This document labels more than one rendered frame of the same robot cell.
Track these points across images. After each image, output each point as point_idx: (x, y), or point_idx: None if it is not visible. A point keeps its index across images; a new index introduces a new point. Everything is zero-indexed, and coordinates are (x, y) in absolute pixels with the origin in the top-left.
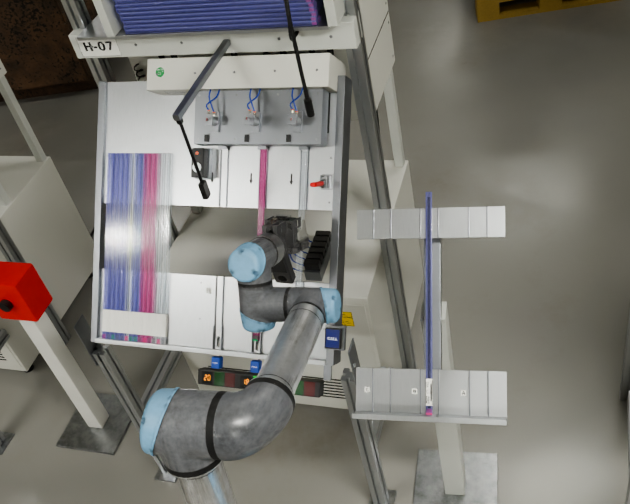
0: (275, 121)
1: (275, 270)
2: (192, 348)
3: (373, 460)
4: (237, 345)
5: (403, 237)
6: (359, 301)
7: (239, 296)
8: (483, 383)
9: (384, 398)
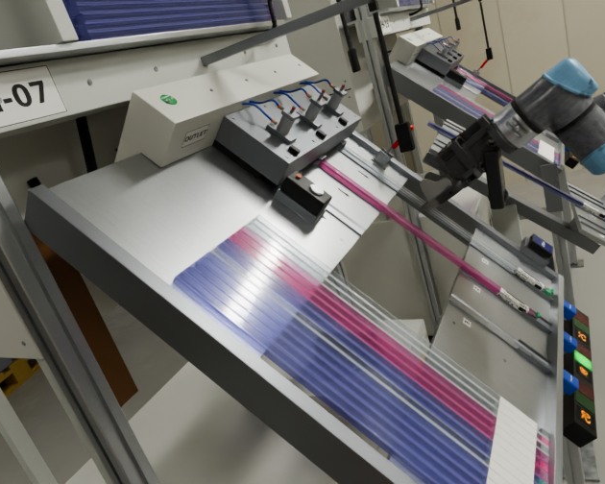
0: (318, 114)
1: (502, 183)
2: (557, 387)
3: None
4: (541, 343)
5: None
6: (423, 327)
7: (598, 123)
8: (577, 192)
9: None
